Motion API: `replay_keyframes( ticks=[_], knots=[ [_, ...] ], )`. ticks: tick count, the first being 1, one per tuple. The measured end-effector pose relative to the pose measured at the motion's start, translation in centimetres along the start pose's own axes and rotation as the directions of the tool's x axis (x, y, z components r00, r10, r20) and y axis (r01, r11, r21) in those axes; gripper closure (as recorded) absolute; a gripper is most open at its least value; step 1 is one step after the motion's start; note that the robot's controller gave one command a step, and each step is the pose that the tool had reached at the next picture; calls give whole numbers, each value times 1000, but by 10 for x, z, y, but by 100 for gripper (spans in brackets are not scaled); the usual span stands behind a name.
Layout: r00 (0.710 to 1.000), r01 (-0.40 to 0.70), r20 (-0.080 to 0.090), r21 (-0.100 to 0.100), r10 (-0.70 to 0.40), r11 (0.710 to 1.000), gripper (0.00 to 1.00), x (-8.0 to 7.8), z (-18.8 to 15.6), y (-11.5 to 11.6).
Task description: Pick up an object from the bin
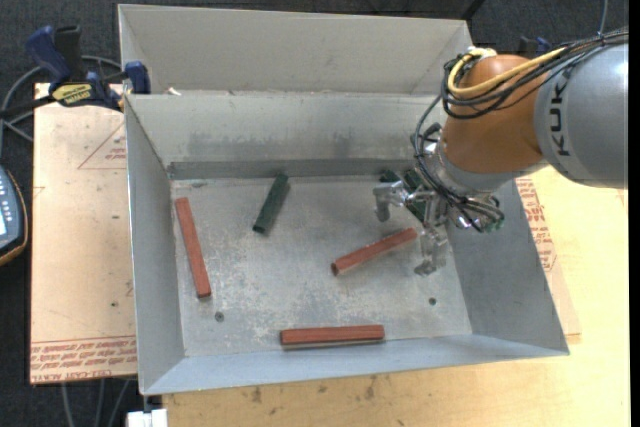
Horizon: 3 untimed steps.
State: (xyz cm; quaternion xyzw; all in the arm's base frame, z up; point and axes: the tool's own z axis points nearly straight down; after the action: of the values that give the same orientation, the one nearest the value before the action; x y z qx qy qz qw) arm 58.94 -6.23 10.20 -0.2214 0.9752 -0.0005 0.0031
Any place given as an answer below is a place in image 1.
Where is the dark green flat block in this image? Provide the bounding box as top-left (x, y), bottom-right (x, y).
top-left (252, 172), bottom-right (291, 237)

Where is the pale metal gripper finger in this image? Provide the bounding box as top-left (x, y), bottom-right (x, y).
top-left (372, 181), bottom-right (405, 223)
top-left (413, 223), bottom-right (450, 277)

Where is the brown cardboard board, red print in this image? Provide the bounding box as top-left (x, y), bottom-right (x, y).
top-left (29, 82), bottom-right (584, 386)

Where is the red-brown flat block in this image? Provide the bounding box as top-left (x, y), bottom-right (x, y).
top-left (173, 196), bottom-right (213, 300)
top-left (330, 227), bottom-right (419, 278)
top-left (278, 324), bottom-right (387, 350)

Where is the grey metal bin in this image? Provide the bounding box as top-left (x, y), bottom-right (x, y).
top-left (117, 3), bottom-right (571, 397)

